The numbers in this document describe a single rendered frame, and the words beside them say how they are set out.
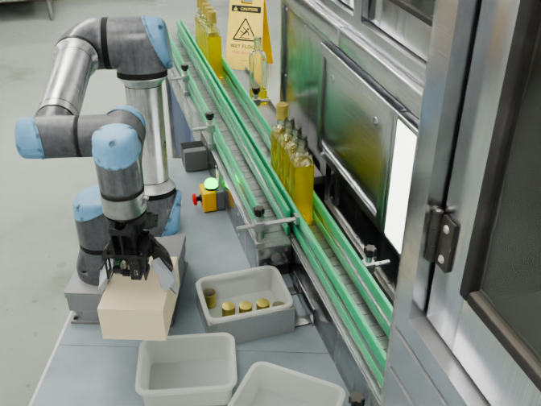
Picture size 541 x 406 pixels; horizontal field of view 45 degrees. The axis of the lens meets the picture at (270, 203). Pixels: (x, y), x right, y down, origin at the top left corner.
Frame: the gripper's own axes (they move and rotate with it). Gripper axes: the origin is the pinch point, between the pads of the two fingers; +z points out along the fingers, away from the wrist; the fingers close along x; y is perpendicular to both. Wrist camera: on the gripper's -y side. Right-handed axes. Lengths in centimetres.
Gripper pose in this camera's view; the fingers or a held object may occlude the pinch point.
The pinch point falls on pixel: (140, 289)
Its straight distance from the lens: 129.1
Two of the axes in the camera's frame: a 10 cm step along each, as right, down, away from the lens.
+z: 0.0, 8.3, 5.5
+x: 10.0, 0.2, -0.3
